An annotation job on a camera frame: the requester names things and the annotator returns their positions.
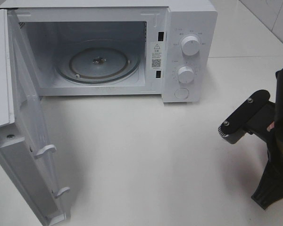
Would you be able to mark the white microwave door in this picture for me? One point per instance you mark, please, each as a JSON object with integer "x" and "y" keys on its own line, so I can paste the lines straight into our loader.
{"x": 26, "y": 153}

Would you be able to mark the glass microwave turntable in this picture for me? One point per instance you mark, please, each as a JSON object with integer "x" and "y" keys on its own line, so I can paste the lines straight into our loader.
{"x": 99, "y": 61}

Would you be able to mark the white round door button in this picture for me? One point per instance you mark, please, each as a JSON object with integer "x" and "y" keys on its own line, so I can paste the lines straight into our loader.
{"x": 182, "y": 93}

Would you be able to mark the white microwave oven body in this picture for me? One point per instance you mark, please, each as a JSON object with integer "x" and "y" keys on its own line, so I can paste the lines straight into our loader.
{"x": 55, "y": 24}

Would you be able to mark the white warning label sticker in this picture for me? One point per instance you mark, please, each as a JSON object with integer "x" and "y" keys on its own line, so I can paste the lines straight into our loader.
{"x": 157, "y": 50}

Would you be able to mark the white lower timer knob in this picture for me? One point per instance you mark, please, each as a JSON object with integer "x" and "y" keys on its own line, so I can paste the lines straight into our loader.
{"x": 185, "y": 75}

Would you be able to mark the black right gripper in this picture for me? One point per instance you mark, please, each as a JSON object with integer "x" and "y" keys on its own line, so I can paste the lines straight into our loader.
{"x": 275, "y": 145}

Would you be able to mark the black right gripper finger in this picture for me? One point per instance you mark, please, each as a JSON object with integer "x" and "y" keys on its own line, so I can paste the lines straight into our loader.
{"x": 270, "y": 188}

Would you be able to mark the white upper power knob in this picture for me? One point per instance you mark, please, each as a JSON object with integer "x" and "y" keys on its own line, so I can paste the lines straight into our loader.
{"x": 190, "y": 44}

